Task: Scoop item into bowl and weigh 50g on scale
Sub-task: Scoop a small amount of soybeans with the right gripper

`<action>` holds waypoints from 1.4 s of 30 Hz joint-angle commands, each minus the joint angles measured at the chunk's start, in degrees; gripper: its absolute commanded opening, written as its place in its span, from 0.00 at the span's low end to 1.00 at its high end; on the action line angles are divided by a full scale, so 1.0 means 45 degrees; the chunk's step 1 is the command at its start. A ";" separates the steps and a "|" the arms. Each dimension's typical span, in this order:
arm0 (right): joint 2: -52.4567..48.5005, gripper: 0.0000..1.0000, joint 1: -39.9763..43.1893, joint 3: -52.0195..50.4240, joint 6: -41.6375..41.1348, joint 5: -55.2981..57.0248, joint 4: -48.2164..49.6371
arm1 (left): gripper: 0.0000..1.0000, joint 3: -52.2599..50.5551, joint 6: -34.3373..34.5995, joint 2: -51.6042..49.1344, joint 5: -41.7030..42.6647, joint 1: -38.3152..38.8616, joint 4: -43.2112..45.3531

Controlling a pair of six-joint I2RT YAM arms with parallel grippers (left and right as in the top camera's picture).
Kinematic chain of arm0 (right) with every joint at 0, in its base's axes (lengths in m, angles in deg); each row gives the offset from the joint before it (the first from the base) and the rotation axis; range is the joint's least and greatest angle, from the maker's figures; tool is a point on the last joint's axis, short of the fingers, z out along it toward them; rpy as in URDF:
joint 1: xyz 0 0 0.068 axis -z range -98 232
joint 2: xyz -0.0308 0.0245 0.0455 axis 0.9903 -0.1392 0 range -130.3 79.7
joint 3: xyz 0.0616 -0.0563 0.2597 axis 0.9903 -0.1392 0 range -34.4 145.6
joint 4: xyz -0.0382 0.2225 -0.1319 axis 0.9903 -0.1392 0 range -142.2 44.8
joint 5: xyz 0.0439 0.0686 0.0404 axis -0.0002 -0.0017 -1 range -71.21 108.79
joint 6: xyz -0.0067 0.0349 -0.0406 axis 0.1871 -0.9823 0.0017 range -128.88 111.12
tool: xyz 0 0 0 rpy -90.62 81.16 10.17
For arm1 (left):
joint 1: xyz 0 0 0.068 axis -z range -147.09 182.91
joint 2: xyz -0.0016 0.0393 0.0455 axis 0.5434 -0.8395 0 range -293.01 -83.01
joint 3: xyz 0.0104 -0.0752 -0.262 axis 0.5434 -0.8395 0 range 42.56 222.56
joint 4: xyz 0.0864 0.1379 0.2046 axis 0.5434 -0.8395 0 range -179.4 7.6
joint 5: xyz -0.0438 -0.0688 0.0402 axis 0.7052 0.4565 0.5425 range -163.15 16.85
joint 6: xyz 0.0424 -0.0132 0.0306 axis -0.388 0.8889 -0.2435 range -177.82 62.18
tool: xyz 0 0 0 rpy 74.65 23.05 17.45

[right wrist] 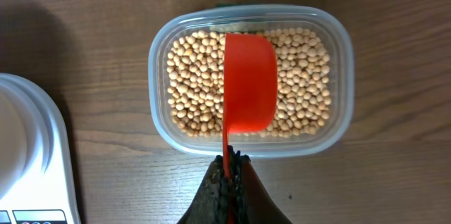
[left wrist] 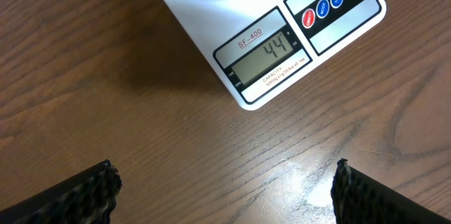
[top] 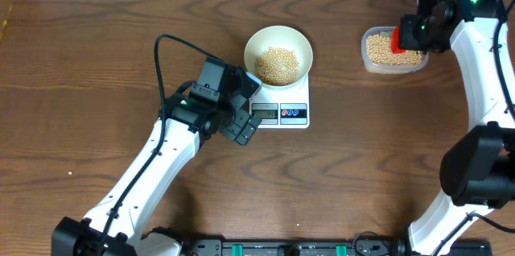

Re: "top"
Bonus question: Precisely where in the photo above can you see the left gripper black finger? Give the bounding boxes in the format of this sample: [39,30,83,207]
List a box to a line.
[234,126,256,146]
[241,115,262,138]

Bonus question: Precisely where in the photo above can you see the red plastic measuring scoop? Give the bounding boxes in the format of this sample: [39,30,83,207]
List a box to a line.
[391,27,406,54]

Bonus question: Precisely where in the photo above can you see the soybeans in bowl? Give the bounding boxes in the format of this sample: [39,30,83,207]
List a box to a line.
[255,47,299,86]

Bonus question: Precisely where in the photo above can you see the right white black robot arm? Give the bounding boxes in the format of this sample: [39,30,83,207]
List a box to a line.
[390,0,514,255]

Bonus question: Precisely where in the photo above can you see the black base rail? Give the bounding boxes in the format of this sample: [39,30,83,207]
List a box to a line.
[176,238,493,256]

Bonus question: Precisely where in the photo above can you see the white round bowl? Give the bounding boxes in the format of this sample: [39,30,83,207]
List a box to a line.
[244,26,314,86]

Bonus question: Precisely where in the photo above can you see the white digital kitchen scale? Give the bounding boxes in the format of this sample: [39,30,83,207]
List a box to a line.
[249,75,311,129]

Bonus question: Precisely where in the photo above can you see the soybeans in container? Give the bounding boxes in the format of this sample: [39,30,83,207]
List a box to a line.
[366,34,422,65]

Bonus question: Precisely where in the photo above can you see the clear plastic container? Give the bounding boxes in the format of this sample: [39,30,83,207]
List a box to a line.
[361,27,429,75]

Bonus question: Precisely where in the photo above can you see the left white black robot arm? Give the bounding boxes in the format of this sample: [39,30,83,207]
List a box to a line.
[51,58,262,255]

